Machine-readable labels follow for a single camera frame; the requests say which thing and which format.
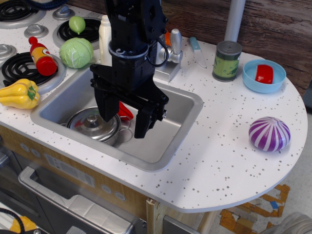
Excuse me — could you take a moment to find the silver oven door handle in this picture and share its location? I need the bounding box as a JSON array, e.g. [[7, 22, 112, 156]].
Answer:
[[19, 167, 135, 234]]

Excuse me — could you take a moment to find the silver sink basin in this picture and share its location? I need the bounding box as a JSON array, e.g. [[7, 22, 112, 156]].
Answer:
[[31, 68, 203, 171]]

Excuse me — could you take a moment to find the black coil burner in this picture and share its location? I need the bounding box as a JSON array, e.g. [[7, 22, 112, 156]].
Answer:
[[0, 52, 66, 95], [0, 0, 46, 29], [53, 18, 101, 50]]

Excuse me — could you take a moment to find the yellow toy bell pepper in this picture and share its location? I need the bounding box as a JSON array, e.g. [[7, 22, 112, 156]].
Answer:
[[0, 78, 40, 109]]

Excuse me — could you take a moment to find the green toy cabbage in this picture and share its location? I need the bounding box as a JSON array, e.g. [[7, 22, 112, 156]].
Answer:
[[59, 38, 94, 69]]

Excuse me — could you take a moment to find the red toy piece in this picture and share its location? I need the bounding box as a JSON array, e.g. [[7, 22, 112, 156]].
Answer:
[[255, 64, 273, 84]]

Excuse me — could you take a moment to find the purple striped toy onion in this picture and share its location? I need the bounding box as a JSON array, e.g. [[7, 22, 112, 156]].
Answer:
[[248, 117, 291, 152]]

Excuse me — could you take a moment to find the black coil burner front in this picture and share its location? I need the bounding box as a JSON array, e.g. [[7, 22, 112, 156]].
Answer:
[[0, 52, 66, 95]]

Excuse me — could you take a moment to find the grey stove knob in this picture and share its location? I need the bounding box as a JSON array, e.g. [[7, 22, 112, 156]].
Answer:
[[0, 44, 17, 61], [52, 5, 75, 20], [24, 24, 49, 39]]

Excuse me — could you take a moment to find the red ketchup bottle toy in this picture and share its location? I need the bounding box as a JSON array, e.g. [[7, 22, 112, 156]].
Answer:
[[28, 37, 58, 76]]

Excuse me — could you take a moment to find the black coil burner back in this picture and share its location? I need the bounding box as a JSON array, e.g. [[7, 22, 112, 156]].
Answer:
[[0, 0, 46, 29]]

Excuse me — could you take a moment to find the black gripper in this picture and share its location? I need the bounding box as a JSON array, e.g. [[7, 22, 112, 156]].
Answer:
[[90, 40, 169, 139]]

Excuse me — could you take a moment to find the green toy pear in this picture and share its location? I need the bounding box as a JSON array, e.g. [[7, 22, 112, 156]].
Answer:
[[69, 16, 86, 35]]

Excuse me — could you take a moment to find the light blue bowl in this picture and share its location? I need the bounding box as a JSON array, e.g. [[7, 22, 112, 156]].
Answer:
[[243, 59, 286, 93]]

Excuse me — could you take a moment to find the black coil burner middle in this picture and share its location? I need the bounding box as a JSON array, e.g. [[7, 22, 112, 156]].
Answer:
[[53, 18, 101, 50]]

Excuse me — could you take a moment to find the toy knife blue handle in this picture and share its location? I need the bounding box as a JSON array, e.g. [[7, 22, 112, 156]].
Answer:
[[189, 37, 207, 69]]

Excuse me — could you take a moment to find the silver toy faucet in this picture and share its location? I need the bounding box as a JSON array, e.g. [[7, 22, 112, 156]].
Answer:
[[155, 28, 183, 82]]

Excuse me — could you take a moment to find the steel pot with lid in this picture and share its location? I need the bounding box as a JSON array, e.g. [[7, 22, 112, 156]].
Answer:
[[61, 107, 133, 146]]

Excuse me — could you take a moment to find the white detergent bottle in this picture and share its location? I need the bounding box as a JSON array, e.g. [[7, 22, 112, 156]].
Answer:
[[98, 15, 112, 67]]

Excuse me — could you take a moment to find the green labelled tin can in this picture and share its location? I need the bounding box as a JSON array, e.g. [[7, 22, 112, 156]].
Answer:
[[212, 41, 242, 82]]

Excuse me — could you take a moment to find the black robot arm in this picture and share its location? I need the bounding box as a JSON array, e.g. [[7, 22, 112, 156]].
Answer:
[[90, 0, 169, 138]]

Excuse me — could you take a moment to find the white vertical pole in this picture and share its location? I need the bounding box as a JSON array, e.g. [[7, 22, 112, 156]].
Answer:
[[224, 0, 246, 42]]

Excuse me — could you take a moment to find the red toy chili pepper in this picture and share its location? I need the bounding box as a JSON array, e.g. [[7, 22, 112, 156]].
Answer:
[[118, 101, 134, 120]]

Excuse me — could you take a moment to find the orange toy carrot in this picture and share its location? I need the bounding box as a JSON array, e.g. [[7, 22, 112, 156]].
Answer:
[[164, 30, 171, 46]]

